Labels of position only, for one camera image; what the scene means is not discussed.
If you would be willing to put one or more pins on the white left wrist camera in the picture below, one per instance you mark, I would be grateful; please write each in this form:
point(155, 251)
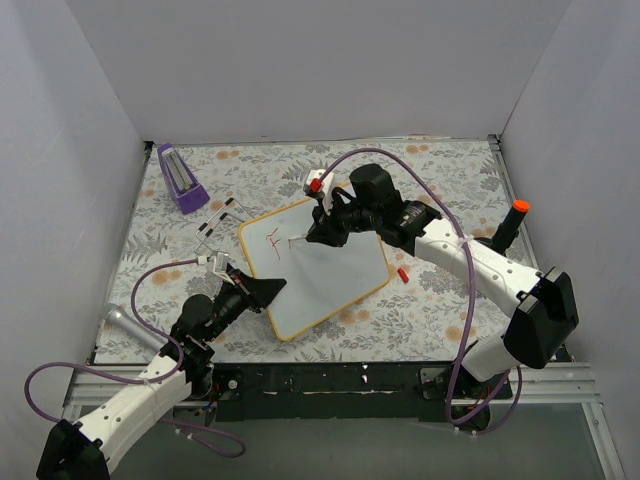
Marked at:
point(217, 264)

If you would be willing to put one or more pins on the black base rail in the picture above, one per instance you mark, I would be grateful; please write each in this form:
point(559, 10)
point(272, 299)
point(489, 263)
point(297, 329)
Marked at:
point(321, 390)

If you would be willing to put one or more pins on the silver microphone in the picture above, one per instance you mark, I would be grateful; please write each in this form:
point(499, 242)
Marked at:
point(115, 316)

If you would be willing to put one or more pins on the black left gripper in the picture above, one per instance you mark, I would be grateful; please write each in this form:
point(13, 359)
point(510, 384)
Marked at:
point(245, 293)

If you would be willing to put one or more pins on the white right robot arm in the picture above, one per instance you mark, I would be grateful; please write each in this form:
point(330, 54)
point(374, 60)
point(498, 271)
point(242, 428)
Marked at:
point(541, 307)

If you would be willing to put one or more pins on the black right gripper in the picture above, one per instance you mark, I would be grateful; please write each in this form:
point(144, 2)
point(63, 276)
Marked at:
point(331, 225)

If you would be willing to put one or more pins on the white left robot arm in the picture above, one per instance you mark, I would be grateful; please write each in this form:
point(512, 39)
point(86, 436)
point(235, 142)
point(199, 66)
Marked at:
point(93, 446)

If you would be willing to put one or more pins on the floral patterned tablecloth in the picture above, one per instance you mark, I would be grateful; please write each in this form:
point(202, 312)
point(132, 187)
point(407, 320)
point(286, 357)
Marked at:
point(400, 252)

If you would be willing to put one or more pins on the yellow framed whiteboard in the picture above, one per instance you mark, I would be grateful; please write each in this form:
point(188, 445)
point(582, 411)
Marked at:
point(321, 280)

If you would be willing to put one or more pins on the black orange-tipped flashlight on stand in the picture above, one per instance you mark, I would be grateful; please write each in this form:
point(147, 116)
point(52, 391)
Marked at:
point(508, 230)

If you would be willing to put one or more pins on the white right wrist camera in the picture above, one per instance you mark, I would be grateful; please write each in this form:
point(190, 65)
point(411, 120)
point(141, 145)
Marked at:
point(319, 185)

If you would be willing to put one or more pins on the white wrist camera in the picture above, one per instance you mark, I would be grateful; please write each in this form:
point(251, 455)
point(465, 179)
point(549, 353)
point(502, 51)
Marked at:
point(319, 185)
point(217, 264)

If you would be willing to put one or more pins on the purple metronome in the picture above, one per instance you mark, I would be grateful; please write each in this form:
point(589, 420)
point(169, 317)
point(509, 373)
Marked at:
point(184, 188)

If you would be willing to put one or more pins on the red marker cap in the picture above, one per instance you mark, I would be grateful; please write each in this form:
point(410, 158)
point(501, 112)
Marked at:
point(403, 275)

